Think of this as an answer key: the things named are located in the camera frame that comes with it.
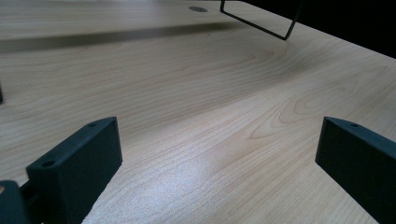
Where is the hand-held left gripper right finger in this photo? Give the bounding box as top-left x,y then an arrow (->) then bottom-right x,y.
314,116 -> 396,224

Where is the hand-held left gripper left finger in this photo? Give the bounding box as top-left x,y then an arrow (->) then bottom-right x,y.
25,116 -> 123,224

